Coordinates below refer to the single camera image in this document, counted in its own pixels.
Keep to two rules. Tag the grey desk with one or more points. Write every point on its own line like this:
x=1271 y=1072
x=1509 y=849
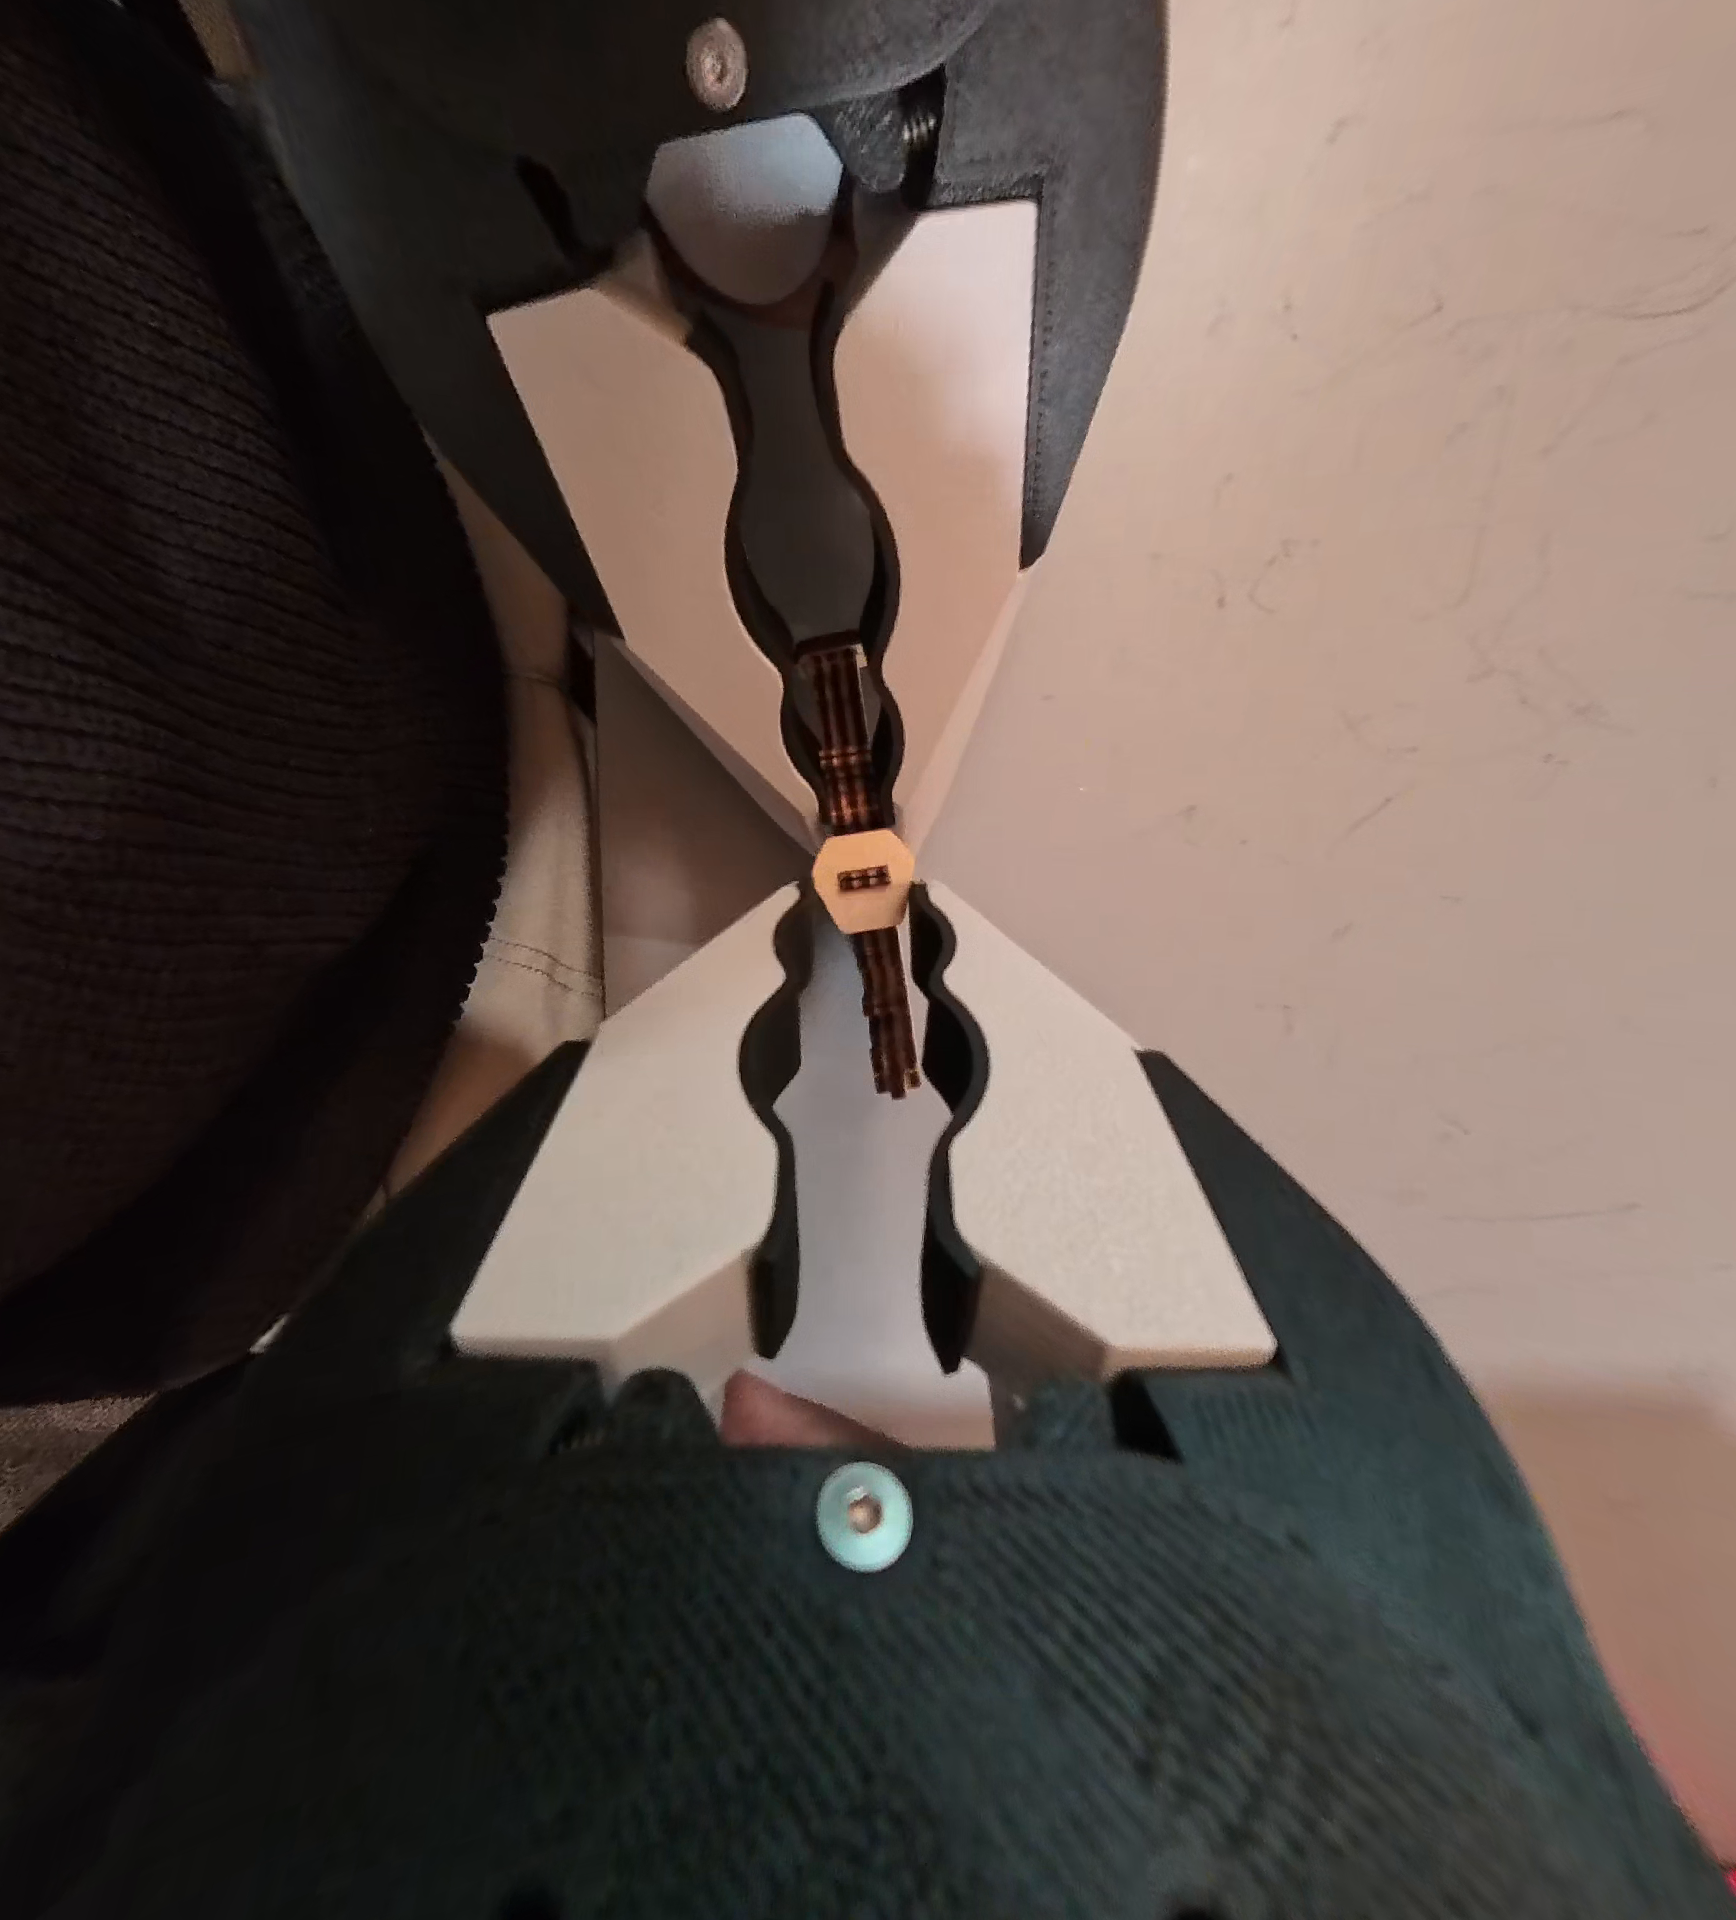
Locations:
x=1408 y=602

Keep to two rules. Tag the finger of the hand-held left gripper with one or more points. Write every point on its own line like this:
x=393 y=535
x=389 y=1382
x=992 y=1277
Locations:
x=960 y=450
x=612 y=450

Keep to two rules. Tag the person's right hand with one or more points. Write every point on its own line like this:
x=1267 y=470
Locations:
x=777 y=1413

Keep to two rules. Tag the person's black sweater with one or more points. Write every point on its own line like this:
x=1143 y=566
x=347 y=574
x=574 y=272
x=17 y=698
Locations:
x=134 y=750

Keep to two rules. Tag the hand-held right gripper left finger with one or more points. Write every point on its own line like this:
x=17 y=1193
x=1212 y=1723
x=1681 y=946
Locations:
x=612 y=1199

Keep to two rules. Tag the brown wooden puzzle assembly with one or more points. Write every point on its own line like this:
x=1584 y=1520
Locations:
x=837 y=733

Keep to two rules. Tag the hexagonal wooden puzzle piece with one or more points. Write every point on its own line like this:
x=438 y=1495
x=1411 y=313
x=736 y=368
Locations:
x=870 y=914

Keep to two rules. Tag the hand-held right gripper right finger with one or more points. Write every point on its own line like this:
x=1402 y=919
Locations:
x=1108 y=1199

